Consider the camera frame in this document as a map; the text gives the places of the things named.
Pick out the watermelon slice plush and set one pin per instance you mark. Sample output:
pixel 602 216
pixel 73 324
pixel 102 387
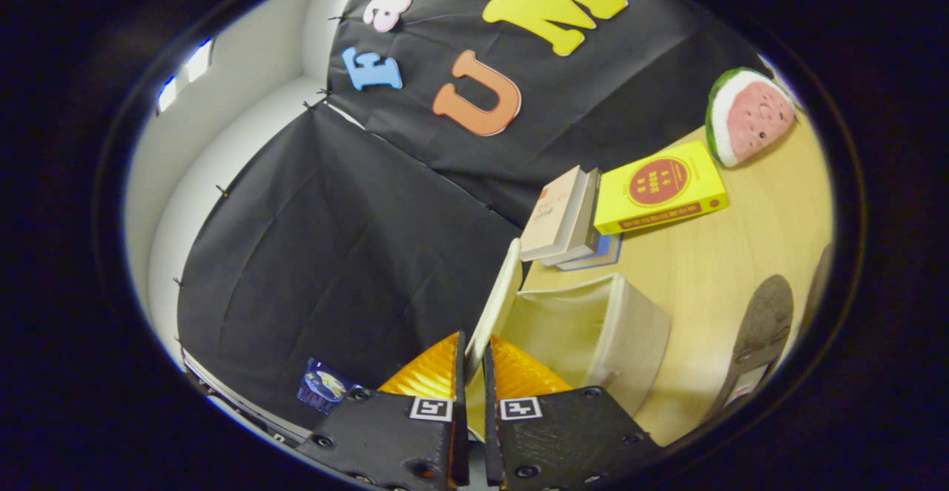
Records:
pixel 752 116

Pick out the cream fabric storage box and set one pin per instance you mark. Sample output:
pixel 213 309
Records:
pixel 586 328

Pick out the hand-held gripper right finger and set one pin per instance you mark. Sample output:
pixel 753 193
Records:
pixel 556 432

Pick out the blue packet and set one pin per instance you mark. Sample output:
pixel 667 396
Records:
pixel 322 386

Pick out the large ceiling light panel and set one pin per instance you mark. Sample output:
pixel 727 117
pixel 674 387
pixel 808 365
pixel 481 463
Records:
pixel 197 61

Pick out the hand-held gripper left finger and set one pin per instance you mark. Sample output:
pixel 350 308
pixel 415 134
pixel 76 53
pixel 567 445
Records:
pixel 400 439

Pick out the beige book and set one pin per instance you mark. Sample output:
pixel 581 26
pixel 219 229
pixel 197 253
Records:
pixel 552 213

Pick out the blue book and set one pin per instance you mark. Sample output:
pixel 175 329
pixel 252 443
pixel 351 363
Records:
pixel 606 254

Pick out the yellow book with red circle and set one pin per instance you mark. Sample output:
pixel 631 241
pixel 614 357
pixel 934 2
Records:
pixel 660 187

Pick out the brown shoe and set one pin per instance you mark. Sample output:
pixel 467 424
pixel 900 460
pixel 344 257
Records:
pixel 760 328
pixel 818 283

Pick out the grey book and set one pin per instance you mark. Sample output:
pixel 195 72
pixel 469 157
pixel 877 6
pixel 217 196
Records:
pixel 589 231

